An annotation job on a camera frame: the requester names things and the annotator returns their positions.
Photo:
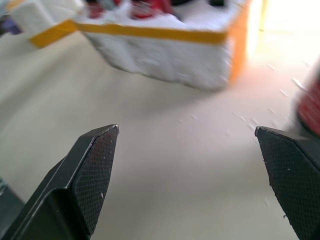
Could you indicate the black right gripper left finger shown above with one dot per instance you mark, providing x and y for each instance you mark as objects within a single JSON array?
[{"x": 75, "y": 185}]

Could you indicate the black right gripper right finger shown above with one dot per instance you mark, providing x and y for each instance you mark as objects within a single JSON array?
[{"x": 292, "y": 175}]

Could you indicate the white foam taped box lid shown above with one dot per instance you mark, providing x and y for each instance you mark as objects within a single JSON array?
[{"x": 40, "y": 22}]

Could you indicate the white foam crate yellow tape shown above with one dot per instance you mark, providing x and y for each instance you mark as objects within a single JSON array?
[{"x": 175, "y": 50}]

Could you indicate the red objects in box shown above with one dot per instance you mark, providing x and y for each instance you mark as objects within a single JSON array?
[{"x": 142, "y": 7}]

